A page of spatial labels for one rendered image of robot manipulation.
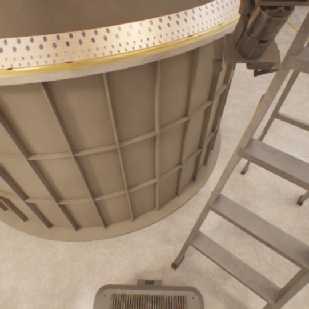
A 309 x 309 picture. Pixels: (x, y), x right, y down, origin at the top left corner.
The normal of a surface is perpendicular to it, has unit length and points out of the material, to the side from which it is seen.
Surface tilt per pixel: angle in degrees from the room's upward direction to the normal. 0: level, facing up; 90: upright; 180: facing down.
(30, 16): 62
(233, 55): 30
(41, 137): 90
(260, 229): 0
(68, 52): 43
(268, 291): 0
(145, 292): 0
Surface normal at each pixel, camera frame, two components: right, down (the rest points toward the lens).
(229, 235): -0.01, -0.66
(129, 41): 0.29, -0.02
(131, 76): 0.44, 0.67
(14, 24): 0.12, 0.35
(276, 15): -0.02, -0.19
